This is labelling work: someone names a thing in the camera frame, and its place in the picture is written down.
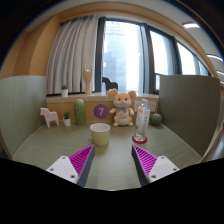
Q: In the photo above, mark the wooden shelf ledge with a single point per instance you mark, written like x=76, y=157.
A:
x=61, y=104

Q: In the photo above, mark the small potted plant on shelf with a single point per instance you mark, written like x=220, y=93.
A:
x=64, y=91

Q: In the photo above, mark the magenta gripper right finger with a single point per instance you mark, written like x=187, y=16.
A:
x=149, y=167

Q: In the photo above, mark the tall green cactus ornament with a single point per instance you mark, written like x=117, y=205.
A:
x=79, y=112

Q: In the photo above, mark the red round coaster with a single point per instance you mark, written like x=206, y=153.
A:
x=139, y=139

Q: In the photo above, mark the green divider panel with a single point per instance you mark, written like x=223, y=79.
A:
x=21, y=98
x=190, y=106

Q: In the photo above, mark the black horse figure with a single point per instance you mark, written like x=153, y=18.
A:
x=109, y=84

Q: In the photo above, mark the clear plastic water bottle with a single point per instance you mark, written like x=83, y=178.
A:
x=142, y=119

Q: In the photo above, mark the right green divider panel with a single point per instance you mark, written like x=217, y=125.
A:
x=190, y=106

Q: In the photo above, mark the pale yellow paper cup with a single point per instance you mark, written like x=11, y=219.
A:
x=100, y=133

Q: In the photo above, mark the yellow plush mouse toy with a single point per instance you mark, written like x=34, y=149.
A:
x=122, y=107

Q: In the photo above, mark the grey curtain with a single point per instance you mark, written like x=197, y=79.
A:
x=73, y=48

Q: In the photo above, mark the purple round number sign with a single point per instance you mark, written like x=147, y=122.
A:
x=101, y=111

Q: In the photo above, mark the small potted plant white pot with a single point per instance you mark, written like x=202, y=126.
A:
x=67, y=119

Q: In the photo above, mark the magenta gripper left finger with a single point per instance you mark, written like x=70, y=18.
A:
x=76, y=167

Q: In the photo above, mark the wooden hand sculpture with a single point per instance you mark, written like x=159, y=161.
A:
x=87, y=76

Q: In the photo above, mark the round green cactus ornament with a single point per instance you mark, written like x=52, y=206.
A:
x=156, y=119

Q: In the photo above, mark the pink wooden horse figure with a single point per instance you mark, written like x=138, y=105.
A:
x=49, y=116

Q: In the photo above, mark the left green divider panel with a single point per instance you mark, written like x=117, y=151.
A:
x=21, y=98

